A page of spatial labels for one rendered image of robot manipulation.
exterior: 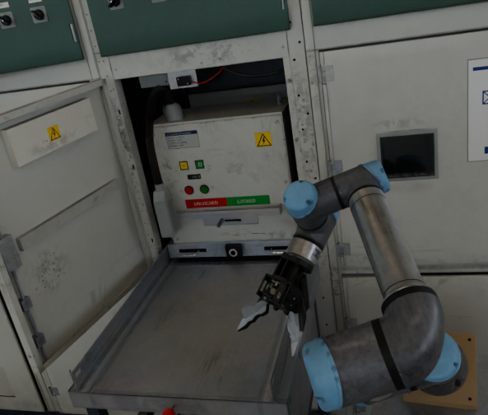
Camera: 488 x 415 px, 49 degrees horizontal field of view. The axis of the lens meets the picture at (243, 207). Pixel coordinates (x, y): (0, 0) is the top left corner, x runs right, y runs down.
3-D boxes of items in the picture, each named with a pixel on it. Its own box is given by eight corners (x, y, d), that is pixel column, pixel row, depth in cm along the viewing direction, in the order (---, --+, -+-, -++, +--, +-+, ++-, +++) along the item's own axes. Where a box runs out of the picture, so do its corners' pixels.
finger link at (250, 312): (224, 314, 121) (257, 291, 120) (235, 322, 126) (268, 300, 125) (228, 324, 119) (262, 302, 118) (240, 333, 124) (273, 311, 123)
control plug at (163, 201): (174, 237, 193) (163, 193, 186) (161, 238, 195) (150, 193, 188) (181, 228, 200) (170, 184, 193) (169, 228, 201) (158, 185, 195)
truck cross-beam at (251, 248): (307, 254, 195) (305, 240, 192) (169, 258, 210) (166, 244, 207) (309, 248, 199) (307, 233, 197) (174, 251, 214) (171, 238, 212)
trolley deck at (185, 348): (290, 421, 134) (286, 402, 132) (73, 407, 151) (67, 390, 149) (319, 277, 193) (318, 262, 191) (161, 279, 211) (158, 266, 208)
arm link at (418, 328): (469, 345, 77) (373, 143, 113) (395, 369, 79) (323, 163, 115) (479, 380, 85) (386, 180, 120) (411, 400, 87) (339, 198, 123)
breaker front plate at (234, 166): (298, 243, 194) (281, 114, 175) (174, 247, 207) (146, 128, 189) (299, 241, 195) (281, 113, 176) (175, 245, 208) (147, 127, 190)
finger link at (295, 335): (282, 350, 111) (276, 308, 116) (293, 357, 115) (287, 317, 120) (296, 346, 110) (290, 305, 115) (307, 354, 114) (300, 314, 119)
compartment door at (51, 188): (24, 370, 162) (-71, 135, 134) (142, 265, 213) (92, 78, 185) (40, 374, 159) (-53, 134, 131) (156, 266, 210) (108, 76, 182)
